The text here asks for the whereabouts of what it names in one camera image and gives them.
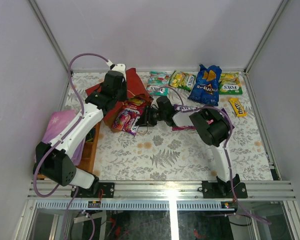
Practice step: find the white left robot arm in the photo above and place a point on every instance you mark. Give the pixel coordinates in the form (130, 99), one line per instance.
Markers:
(54, 159)

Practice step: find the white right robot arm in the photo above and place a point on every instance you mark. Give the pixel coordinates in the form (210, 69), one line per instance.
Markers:
(212, 124)

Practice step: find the purple Fox's berries candy bag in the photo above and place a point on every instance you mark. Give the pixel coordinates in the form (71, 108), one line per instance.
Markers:
(226, 116)

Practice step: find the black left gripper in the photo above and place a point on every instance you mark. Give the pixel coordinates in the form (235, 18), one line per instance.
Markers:
(123, 88)

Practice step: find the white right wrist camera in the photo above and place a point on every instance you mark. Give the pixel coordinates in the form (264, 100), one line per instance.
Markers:
(154, 104)

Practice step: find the pink purple folded cloth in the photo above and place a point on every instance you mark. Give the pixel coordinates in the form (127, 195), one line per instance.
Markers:
(57, 123)

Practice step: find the aluminium frame rail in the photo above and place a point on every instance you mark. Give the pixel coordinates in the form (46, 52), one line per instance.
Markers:
(191, 190)

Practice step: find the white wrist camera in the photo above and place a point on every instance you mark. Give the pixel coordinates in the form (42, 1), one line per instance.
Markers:
(154, 104)
(119, 68)

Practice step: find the floral patterned table mat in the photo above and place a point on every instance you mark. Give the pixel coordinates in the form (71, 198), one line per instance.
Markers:
(159, 153)

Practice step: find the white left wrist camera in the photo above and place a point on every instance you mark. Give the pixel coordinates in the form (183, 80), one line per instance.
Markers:
(119, 68)

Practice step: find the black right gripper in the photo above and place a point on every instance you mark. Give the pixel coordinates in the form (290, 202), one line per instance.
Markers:
(146, 119)

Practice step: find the wooden tray box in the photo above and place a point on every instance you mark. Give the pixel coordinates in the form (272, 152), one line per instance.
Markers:
(83, 156)

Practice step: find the small yellow snack packet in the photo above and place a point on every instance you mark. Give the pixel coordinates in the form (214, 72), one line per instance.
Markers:
(238, 107)

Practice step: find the red paper bag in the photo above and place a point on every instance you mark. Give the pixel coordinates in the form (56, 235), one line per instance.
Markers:
(135, 87)

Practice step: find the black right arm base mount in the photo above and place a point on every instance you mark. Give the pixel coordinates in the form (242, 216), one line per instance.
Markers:
(222, 190)

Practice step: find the blue Doritos chip bag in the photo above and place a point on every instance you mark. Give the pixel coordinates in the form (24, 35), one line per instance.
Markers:
(206, 87)

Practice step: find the teal Fox's mint blossom bag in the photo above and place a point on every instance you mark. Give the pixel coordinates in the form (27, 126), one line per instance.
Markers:
(157, 82)

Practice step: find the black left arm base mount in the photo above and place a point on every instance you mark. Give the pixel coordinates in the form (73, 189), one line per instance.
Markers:
(97, 190)

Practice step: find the green Fox's spring tea candy bag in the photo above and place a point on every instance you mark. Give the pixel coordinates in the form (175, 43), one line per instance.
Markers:
(229, 84)

